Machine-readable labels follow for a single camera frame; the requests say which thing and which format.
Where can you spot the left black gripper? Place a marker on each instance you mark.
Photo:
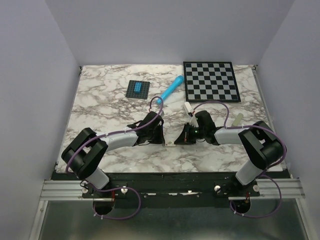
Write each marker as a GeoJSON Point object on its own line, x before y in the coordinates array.
{"type": "Point", "coordinates": [160, 139]}

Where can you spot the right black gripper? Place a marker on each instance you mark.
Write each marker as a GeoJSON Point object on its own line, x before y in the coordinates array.
{"type": "Point", "coordinates": [184, 138]}

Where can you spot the white staple box sleeve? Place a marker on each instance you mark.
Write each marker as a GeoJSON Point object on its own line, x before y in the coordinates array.
{"type": "Point", "coordinates": [171, 144]}

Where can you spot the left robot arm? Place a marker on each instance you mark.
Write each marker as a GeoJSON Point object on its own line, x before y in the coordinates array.
{"type": "Point", "coordinates": [86, 151]}

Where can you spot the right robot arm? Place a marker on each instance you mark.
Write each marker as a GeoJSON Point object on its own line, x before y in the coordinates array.
{"type": "Point", "coordinates": [260, 143]}

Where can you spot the dark grey lego baseplate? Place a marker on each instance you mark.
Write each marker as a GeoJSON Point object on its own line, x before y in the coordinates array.
{"type": "Point", "coordinates": [144, 90]}

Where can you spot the blue lego brick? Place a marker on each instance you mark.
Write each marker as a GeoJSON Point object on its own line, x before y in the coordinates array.
{"type": "Point", "coordinates": [137, 87]}

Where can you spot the blue marker pen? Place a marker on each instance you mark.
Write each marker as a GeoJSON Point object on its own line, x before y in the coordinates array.
{"type": "Point", "coordinates": [176, 83]}

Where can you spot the cream plastic piece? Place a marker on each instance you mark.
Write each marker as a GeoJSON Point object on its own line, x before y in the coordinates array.
{"type": "Point", "coordinates": [236, 122]}

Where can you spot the black white chessboard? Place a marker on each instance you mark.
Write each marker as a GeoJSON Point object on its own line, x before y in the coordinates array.
{"type": "Point", "coordinates": [210, 81]}

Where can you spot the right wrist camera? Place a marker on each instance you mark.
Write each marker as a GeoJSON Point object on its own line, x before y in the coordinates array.
{"type": "Point", "coordinates": [193, 122]}

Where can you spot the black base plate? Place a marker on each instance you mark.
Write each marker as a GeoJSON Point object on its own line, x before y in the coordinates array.
{"type": "Point", "coordinates": [169, 190]}

